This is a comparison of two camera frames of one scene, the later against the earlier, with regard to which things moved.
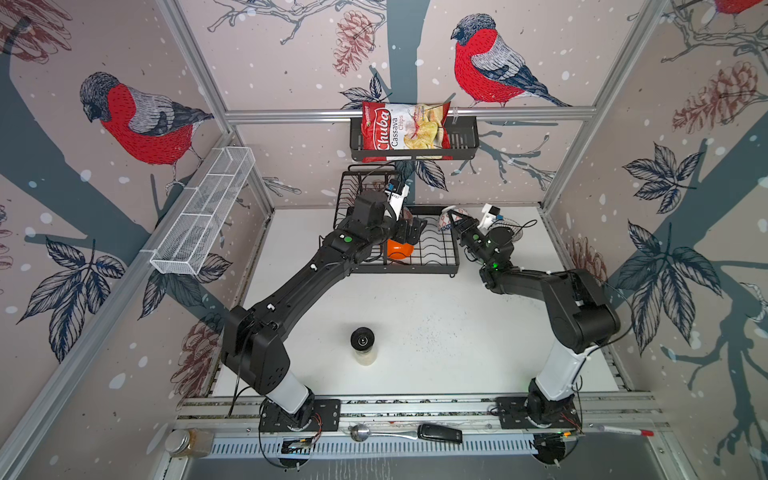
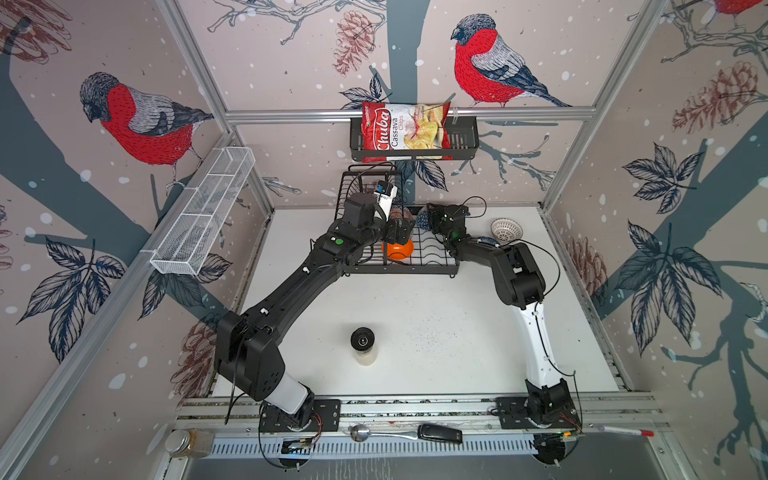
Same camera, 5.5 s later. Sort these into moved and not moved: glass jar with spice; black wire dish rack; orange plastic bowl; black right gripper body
Moved: black right gripper body
Not moved: orange plastic bowl; black wire dish rack; glass jar with spice
